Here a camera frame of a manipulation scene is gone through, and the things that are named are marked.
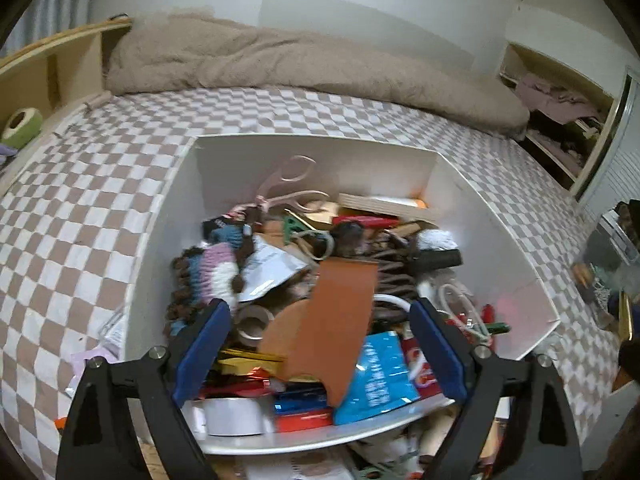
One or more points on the grey curtain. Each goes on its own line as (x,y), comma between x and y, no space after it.
(55,10)

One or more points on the beige tape roll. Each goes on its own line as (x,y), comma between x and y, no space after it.
(245,327)

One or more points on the white tape roll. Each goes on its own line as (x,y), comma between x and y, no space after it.
(235,415)

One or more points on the pink and blue knitted pouch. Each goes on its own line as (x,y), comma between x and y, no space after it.
(215,270)

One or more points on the pile of pink clothes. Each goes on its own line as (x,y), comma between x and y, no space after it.
(560,97)

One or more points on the wooden shelf unit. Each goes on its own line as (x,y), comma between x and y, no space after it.
(65,55)

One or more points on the pink scissors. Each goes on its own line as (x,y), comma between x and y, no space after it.
(272,199)

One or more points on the heap of mixed small things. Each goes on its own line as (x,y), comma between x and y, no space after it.
(380,455)

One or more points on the white cardboard box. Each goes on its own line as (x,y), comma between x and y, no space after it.
(225,175)

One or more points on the wall alcove shelf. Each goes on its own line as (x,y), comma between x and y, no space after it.
(555,140)

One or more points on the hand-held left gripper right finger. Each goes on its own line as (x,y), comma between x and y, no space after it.
(437,350)

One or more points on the checkered bed sheet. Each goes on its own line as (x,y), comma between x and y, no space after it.
(75,210)

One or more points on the blue foil packet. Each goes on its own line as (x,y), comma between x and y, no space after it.
(375,380)

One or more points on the brown leather piece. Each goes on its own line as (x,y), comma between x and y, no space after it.
(335,320)

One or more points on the beige quilted duvet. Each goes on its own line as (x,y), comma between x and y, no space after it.
(300,70)

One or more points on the small beige roll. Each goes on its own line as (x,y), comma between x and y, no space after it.
(97,99)

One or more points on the white louvred door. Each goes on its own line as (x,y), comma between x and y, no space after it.
(615,170)

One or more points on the white tube with orange cap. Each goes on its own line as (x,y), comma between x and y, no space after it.
(420,204)

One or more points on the black hair roller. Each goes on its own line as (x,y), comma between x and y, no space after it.
(437,261)

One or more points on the white packet with grey label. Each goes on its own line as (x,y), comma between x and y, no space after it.
(270,267)

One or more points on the clear storage bin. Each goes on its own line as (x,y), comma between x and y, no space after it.
(605,260)

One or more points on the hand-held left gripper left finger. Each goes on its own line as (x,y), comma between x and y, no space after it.
(202,350)

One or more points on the green avocado plush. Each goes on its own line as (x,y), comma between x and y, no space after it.
(25,127)

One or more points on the light wooden block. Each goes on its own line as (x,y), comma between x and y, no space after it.
(380,205)

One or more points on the purple plush toy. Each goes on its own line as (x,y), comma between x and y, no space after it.
(7,155)

